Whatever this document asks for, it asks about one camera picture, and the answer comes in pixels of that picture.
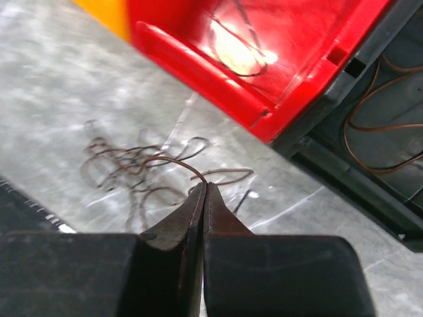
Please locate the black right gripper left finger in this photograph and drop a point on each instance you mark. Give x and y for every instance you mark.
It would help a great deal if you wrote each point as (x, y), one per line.
(155, 273)

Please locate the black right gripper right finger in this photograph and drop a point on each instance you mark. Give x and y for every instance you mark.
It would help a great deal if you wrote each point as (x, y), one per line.
(246, 274)

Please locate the black plastic bin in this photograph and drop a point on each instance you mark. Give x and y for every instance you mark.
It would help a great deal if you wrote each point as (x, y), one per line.
(362, 136)

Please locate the red plastic bin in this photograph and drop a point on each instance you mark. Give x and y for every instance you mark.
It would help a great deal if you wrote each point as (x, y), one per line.
(261, 62)

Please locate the yellow plastic bin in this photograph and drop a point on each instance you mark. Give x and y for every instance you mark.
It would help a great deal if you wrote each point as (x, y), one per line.
(113, 14)

